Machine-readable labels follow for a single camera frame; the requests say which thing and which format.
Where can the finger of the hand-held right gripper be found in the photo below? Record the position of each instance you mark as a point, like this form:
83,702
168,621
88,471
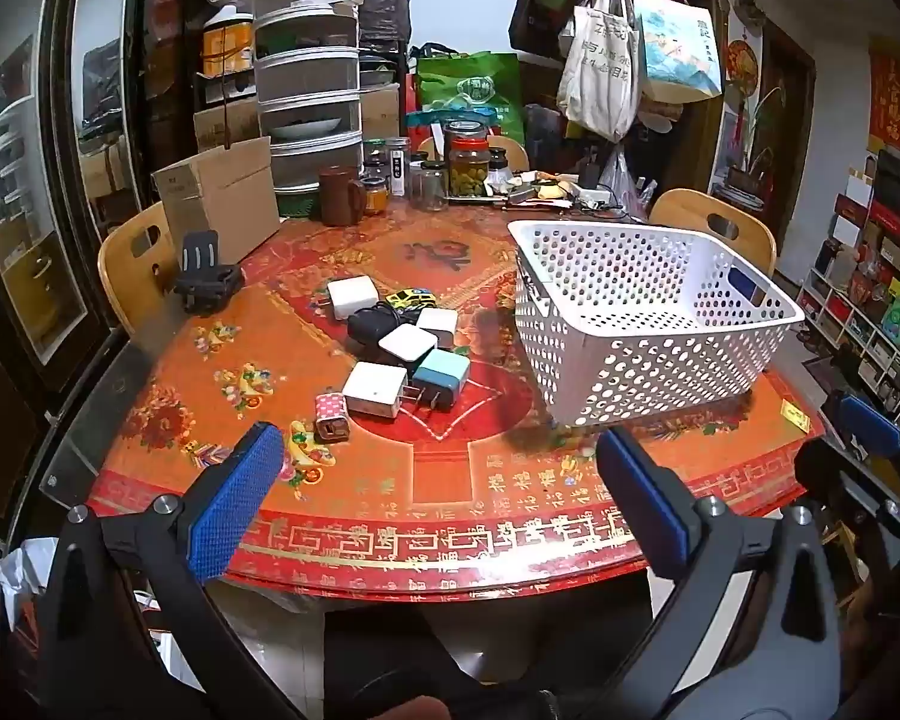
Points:
870,424

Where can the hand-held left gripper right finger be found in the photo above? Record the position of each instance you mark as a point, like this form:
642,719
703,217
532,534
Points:
641,495

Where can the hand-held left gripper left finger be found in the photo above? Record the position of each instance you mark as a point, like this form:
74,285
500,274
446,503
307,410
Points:
232,499

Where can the white perforated plastic basket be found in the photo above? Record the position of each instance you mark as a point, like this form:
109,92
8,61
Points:
622,390

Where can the pink polka dot charger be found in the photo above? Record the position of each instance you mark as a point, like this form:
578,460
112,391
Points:
330,416

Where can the white wall charger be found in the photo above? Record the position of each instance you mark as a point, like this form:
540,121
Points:
352,296
436,324
373,388
407,345

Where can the teal wall charger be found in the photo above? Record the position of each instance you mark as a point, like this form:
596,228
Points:
441,376

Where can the yellow sticker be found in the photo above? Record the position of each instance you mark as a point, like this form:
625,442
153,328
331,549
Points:
795,416

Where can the white cube shelf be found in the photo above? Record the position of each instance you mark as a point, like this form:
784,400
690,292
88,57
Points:
870,277

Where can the black phone holder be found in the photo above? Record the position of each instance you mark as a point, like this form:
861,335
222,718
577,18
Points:
206,281

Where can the white plastic bag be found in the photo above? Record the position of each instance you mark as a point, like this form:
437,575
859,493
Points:
22,577

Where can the yellow toy car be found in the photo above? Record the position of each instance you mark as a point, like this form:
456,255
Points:
409,298

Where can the brown cardboard box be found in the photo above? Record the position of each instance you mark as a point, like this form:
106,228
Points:
217,202

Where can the white power strip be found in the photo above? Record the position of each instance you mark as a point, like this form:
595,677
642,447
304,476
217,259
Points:
592,196

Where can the clear plastic bag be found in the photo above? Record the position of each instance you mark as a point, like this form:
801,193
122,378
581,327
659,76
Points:
624,180

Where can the green potted plant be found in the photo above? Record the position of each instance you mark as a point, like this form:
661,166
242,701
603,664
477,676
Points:
759,124

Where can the brown mug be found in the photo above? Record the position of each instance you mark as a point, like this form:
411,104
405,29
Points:
339,196

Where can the orange preserve jar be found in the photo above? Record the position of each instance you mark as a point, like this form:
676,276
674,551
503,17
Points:
375,199

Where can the empty glass jar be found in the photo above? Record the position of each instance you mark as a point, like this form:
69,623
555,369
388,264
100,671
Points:
433,187

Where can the dark lid glass jar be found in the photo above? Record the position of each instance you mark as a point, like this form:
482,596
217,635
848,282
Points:
397,165

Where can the pickle jar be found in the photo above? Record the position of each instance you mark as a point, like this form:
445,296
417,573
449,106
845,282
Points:
469,165

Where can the tiered clear food cover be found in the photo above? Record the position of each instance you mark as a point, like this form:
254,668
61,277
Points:
307,90

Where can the dark glass-door cabinet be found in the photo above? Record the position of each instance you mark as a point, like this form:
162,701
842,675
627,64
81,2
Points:
120,90

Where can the blue and white paper bag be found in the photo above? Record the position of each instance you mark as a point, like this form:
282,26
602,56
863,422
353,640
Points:
675,45

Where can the white canvas tote bag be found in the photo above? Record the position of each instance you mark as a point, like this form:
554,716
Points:
600,67

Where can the green shopping bag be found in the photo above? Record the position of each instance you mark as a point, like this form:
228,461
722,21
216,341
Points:
472,86

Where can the orange label container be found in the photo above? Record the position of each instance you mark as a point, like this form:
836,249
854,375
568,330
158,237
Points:
225,45

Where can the black plastic bag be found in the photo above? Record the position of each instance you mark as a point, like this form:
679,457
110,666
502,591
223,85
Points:
379,0

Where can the black wall charger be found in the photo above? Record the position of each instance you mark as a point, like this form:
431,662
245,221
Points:
371,324

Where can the red wall poster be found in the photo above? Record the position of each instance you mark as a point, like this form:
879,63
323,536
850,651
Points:
892,101

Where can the red round wall ornament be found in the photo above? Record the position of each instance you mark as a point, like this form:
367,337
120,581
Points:
741,60

